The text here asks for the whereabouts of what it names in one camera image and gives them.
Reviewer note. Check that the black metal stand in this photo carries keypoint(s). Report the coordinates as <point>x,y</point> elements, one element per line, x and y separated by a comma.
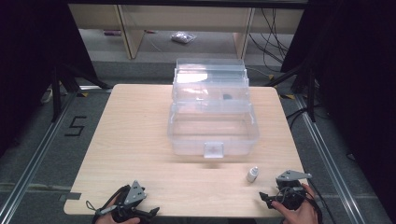
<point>56,93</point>
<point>311,93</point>

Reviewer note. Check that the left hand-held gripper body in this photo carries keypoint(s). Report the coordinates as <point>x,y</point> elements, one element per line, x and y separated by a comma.
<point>134,193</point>

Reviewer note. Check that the aluminium floor rail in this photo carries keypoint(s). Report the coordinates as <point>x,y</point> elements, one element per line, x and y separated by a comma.
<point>34,161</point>
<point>330,168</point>

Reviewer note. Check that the clear plastic storage box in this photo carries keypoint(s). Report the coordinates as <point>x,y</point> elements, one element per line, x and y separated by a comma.
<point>214,137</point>

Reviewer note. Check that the person's left hand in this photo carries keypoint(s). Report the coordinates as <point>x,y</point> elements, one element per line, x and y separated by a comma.
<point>106,219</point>

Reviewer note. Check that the wooden shelf unit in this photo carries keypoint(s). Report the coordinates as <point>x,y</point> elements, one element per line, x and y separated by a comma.
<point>186,18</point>

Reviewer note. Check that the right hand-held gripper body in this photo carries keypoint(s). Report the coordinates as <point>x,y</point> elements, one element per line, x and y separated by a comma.
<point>290,193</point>

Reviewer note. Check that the small white dropper bottle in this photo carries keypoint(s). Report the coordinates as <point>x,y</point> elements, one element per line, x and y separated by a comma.
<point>252,174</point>

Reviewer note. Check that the person's right hand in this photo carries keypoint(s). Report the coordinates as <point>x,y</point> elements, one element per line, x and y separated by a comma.
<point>299,214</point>

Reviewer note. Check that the clear plastic bag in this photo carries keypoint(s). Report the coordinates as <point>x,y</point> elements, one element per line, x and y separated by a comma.
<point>183,37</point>

